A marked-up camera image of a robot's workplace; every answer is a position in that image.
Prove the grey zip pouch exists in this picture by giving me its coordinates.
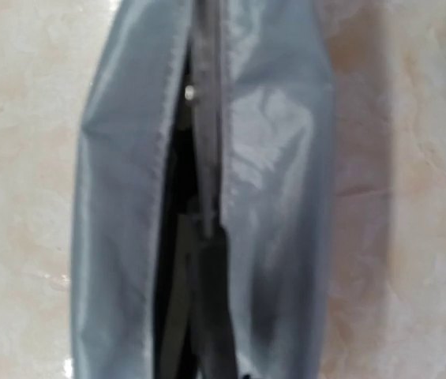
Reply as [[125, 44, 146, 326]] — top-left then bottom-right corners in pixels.
[[70, 1, 335, 378]]

